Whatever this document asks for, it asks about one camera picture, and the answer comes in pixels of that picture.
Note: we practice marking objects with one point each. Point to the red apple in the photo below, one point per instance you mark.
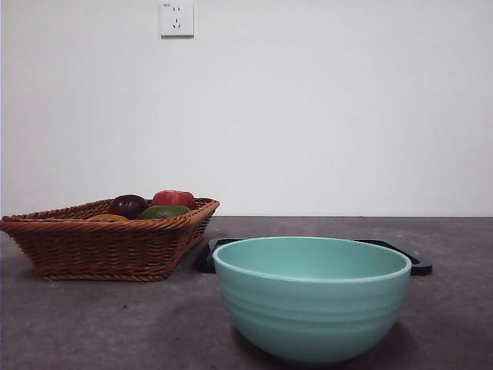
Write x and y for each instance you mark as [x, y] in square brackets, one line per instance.
[173, 198]

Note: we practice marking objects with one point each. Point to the white wall socket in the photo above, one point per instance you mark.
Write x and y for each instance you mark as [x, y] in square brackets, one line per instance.
[177, 27]

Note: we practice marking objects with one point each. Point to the brown wicker basket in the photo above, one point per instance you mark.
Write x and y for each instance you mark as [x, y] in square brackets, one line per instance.
[100, 246]

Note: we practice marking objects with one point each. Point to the dark rectangular tray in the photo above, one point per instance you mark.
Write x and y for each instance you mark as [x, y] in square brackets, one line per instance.
[421, 268]

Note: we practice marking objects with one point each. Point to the teal ribbed bowl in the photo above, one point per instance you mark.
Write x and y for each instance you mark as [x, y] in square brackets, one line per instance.
[312, 316]

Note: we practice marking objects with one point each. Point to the dark purple fruit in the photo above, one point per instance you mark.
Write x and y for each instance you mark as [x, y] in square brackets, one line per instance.
[127, 204]

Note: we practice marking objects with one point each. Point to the brown fuzzy kiwi fruit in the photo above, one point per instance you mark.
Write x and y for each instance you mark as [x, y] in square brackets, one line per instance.
[108, 217]

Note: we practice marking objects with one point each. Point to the green avocado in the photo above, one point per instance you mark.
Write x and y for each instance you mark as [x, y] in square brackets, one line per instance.
[163, 212]

